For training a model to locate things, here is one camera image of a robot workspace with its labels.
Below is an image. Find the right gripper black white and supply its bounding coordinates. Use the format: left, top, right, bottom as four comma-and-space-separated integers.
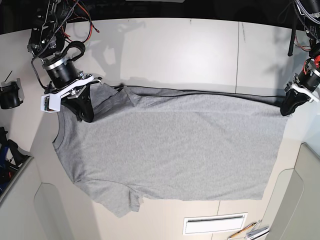
41, 55, 102, 123

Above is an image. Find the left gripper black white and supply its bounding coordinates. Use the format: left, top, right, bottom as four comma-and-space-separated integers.
280, 57, 320, 116

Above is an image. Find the grey T-shirt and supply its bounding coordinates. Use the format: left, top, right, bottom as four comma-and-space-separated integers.
53, 84, 288, 217

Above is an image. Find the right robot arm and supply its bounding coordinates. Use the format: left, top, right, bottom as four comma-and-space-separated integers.
27, 0, 101, 123

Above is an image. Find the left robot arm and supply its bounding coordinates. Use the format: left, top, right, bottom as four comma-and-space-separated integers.
280, 0, 320, 116

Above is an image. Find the black cylindrical cup holder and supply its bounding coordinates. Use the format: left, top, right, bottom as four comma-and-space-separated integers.
0, 81, 23, 110

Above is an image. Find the blue black tools pile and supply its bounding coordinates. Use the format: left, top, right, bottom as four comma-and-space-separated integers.
0, 126, 29, 195

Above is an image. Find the wooden pencil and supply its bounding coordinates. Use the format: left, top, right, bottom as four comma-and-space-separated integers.
227, 222, 257, 240

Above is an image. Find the white folded tool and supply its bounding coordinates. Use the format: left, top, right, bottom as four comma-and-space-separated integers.
244, 220, 270, 240

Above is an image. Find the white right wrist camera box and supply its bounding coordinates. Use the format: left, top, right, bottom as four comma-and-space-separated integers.
40, 93, 61, 113

